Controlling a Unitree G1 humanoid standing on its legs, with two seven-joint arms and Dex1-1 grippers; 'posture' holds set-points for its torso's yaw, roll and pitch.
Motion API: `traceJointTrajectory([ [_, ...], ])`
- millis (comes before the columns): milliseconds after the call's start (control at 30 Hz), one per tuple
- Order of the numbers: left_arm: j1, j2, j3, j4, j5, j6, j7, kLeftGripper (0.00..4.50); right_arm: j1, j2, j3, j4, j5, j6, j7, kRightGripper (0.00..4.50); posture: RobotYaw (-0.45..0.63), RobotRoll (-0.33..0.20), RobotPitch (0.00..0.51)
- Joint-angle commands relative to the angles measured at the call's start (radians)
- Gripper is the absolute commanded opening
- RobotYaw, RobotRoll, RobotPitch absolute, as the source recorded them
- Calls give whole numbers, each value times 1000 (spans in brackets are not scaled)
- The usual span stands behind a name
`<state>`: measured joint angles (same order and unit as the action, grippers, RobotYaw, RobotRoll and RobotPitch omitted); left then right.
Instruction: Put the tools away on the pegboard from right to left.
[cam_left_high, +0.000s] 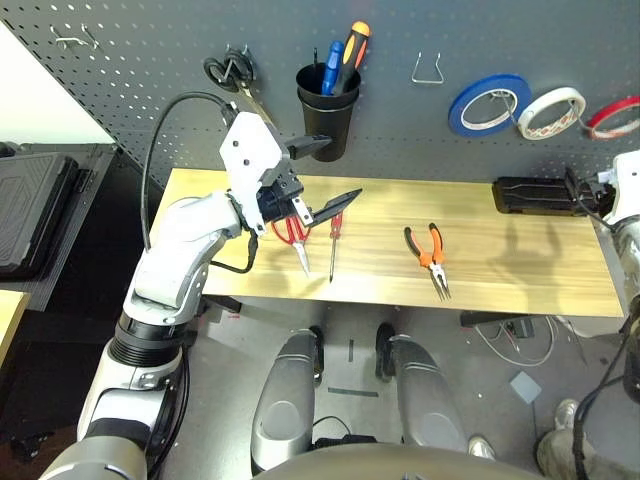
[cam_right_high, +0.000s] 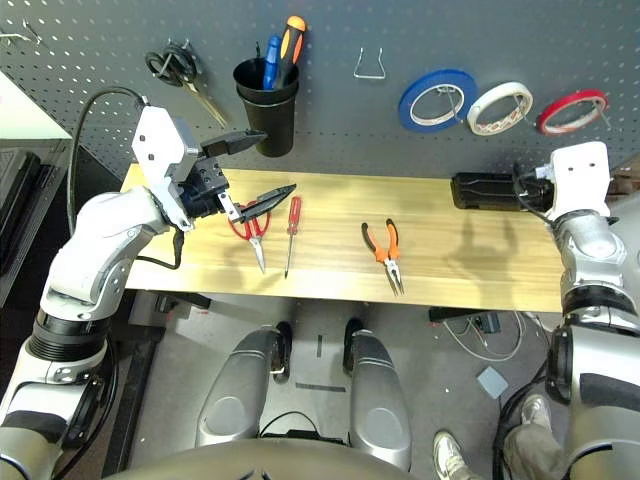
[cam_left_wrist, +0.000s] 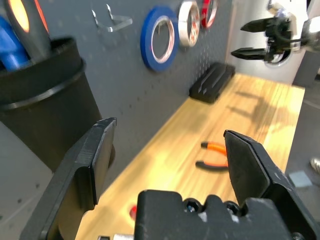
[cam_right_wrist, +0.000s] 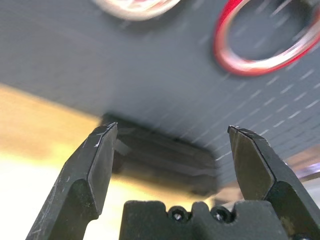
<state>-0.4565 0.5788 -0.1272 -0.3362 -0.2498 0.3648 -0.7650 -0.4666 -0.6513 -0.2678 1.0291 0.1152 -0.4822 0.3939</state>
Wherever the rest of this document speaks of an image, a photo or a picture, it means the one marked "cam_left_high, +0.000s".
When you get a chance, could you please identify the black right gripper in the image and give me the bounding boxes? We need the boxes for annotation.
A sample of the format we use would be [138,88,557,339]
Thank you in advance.
[563,166,618,222]

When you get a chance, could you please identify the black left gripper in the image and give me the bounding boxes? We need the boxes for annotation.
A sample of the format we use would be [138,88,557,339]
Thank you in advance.
[256,134,364,230]

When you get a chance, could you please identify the red handled screwdriver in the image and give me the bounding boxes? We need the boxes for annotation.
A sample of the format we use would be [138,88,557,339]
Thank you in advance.
[326,211,346,284]

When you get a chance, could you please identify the thin red tape roll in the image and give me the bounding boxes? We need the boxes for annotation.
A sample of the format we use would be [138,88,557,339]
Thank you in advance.
[585,95,640,142]

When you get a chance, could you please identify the red handled scissors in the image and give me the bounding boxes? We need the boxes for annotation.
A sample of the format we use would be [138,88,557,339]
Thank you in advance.
[271,214,313,279]

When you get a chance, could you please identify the orange black needle-nose pliers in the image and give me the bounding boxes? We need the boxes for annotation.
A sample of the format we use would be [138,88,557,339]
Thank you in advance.
[403,222,453,303]

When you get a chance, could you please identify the grey metal pegboard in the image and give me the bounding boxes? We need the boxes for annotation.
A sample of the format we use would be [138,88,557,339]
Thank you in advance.
[0,0,640,187]

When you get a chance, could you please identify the silver double pegboard hook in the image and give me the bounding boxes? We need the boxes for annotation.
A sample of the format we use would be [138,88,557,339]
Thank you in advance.
[49,23,102,52]

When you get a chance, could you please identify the black plastic box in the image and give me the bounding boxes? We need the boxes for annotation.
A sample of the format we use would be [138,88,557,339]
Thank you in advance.
[491,175,592,218]

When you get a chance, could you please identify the black plastic cup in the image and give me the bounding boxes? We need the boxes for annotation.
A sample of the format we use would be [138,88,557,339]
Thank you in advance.
[294,61,363,163]

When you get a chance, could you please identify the white tape roll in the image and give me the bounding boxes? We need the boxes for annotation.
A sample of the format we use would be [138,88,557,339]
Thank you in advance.
[516,86,588,142]

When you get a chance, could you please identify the blue tape roll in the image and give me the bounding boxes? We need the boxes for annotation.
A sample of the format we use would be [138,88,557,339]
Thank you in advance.
[447,73,534,139]

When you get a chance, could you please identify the black floor power adapter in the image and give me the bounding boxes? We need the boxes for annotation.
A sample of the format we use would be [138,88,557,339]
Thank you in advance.
[504,317,537,342]

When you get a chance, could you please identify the black table foot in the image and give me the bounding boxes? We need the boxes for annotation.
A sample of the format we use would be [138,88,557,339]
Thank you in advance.
[201,295,244,316]
[459,309,532,329]

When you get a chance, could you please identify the grey square floor pad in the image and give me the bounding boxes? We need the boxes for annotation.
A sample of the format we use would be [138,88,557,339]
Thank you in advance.
[508,370,544,406]

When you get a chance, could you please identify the black side cabinet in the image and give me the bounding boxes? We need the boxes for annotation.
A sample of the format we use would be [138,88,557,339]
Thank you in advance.
[0,141,124,314]

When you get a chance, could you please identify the long black floor tape strip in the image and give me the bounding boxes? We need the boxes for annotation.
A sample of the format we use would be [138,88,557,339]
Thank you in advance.
[326,385,381,399]

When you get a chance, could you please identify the silver left robot leg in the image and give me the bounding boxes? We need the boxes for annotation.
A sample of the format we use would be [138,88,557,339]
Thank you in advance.
[249,325,327,474]

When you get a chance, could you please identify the silver robot leg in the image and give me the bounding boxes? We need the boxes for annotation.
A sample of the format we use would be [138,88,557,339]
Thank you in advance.
[374,321,469,452]
[249,325,327,474]

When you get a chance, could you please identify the grey bystander shoe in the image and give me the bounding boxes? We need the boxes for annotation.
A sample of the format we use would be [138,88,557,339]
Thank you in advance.
[553,397,582,433]
[467,435,498,462]

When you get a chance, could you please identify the silver right robot leg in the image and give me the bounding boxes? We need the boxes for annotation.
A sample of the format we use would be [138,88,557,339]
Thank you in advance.
[374,321,469,452]

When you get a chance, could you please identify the olive bystander trouser leg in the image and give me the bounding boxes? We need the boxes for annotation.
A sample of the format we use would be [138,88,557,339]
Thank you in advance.
[535,426,627,480]

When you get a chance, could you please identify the black ribbed plastic case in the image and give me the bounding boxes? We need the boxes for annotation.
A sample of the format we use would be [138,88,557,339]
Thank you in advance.
[0,151,82,281]

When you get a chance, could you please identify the grey robot torso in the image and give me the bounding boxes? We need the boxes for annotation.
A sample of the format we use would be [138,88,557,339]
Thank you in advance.
[248,441,547,480]

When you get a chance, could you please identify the light wooden board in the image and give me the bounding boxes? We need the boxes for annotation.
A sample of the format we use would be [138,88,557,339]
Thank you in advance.
[0,288,33,369]

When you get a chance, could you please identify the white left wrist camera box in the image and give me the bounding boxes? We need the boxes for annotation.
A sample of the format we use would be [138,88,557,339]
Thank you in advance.
[219,111,293,237]

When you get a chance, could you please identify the black handled scissors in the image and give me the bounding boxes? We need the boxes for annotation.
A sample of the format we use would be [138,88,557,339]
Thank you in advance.
[202,43,274,127]

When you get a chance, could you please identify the blue handled screwdriver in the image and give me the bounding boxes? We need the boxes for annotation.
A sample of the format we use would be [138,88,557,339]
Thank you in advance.
[320,40,346,97]

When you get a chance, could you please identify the orange black handled screwdriver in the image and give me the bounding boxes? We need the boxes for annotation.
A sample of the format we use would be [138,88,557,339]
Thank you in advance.
[331,20,373,97]

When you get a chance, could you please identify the silver wire pliers holder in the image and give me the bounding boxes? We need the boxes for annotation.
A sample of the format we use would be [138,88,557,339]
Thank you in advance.
[410,50,445,86]

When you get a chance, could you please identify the white floor cables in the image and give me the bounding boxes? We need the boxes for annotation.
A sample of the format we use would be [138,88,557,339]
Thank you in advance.
[471,314,589,369]

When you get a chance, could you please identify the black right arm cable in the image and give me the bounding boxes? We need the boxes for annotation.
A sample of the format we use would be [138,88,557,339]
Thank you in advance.
[571,198,640,480]

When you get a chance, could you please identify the black floor cable with plug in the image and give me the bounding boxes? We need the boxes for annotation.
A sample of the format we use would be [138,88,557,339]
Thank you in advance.
[311,415,379,449]

